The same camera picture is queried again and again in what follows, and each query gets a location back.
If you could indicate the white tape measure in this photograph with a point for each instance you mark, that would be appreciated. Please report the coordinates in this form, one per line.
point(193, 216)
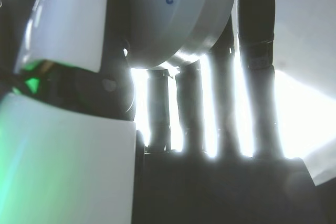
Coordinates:
point(183, 11)

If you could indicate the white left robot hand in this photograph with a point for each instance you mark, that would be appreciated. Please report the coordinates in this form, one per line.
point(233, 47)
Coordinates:
point(65, 155)

